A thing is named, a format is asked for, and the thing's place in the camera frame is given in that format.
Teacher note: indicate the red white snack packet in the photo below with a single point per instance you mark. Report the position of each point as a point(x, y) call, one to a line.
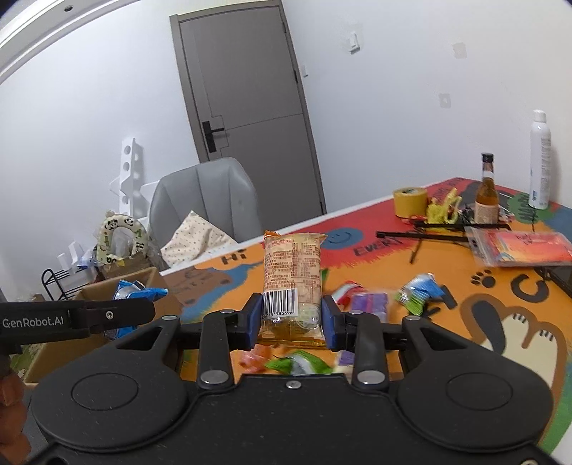
point(346, 293)

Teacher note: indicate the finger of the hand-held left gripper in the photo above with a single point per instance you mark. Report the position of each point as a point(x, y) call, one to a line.
point(120, 314)

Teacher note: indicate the short black stick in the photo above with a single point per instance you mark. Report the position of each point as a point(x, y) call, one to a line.
point(416, 251)

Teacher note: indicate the white light switch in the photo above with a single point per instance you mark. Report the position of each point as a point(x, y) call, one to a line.
point(354, 42)

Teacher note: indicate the white rack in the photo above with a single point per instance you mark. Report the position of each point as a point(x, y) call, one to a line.
point(129, 179)

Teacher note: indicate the panda print neck pillow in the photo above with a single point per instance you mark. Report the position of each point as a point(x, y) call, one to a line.
point(107, 232)

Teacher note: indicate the yellow toy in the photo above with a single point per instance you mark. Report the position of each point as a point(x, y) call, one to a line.
point(440, 210)

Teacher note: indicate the green blue snack packet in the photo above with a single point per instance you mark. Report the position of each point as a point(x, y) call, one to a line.
point(418, 293)

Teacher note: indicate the small white wall plate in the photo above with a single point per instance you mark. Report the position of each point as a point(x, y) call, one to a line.
point(304, 70)

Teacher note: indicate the colourful printed table mat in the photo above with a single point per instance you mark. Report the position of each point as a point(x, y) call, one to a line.
point(491, 322)

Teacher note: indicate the brown glass bottle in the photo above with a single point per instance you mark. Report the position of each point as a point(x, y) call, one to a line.
point(486, 201)

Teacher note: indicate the long black rod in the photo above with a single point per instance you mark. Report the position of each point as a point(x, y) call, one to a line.
point(420, 236)

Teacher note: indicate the taped cardboard box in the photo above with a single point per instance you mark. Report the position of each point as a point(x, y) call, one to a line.
point(134, 267)

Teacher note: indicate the person's left hand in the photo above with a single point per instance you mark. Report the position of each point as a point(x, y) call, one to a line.
point(10, 402)

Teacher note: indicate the grey door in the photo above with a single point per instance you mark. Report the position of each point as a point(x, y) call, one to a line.
point(250, 89)

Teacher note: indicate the yellow tape roll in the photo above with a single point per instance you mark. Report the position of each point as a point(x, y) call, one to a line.
point(410, 203)

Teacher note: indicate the white wall cover plate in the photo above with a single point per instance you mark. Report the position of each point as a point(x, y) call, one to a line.
point(459, 50)
point(445, 100)

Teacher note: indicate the orange candy packet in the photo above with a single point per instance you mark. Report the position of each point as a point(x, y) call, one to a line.
point(254, 360)

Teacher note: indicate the grey chair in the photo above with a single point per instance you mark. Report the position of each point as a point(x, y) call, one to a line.
point(214, 188)

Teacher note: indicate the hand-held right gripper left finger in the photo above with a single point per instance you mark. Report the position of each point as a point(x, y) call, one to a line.
point(252, 322)

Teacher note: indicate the purple snack packet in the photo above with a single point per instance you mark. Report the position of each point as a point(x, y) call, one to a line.
point(371, 305)

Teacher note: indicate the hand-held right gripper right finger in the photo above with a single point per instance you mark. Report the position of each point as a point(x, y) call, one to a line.
point(331, 328)

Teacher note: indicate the white spray bottle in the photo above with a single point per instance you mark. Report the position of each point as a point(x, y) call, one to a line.
point(540, 161)

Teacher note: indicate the orange clear biscuit packet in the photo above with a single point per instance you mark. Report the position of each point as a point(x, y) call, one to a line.
point(290, 277)

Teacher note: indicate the white blue plastic bag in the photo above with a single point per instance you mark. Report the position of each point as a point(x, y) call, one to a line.
point(76, 257)

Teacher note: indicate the blue white snack packet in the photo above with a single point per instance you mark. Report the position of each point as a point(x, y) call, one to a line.
point(134, 293)

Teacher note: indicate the dotted beige cushion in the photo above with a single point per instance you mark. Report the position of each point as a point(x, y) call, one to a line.
point(192, 241)

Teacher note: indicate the black shoe rack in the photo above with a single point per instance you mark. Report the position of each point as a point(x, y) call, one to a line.
point(47, 279)

